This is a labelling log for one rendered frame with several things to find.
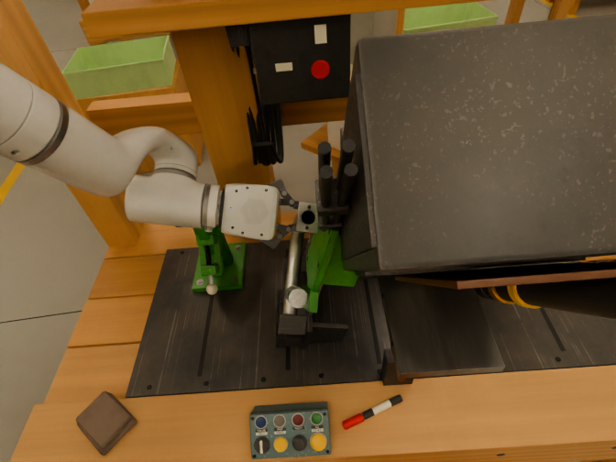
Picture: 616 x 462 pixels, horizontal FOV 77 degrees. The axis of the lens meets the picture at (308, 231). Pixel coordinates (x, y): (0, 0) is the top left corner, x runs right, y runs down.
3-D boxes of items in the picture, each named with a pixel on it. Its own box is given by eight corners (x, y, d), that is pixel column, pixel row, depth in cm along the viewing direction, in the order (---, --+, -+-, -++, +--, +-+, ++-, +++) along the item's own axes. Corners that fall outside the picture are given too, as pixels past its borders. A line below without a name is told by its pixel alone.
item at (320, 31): (350, 98, 73) (351, 12, 63) (261, 106, 74) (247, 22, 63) (344, 70, 82) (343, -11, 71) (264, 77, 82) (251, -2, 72)
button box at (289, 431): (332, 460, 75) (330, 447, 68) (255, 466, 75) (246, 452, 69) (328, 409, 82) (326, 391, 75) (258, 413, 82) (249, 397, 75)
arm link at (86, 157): (28, 53, 51) (172, 156, 79) (-6, 165, 47) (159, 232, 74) (81, 40, 48) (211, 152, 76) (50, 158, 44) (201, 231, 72)
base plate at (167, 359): (643, 366, 81) (648, 361, 80) (128, 401, 85) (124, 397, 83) (549, 223, 110) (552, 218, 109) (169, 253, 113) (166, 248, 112)
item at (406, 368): (500, 375, 61) (505, 367, 58) (397, 381, 61) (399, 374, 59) (434, 205, 87) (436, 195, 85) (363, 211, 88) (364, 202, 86)
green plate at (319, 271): (348, 307, 77) (382, 235, 62) (307, 303, 76) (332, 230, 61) (342, 261, 85) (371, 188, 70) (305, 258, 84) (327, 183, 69)
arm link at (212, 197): (199, 231, 68) (216, 233, 68) (204, 181, 68) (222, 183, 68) (204, 230, 76) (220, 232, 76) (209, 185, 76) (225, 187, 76)
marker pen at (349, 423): (398, 395, 79) (399, 392, 78) (402, 402, 78) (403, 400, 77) (341, 423, 76) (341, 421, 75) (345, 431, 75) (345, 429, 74)
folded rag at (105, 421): (138, 422, 79) (133, 417, 77) (104, 457, 75) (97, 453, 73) (111, 392, 84) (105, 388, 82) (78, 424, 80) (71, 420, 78)
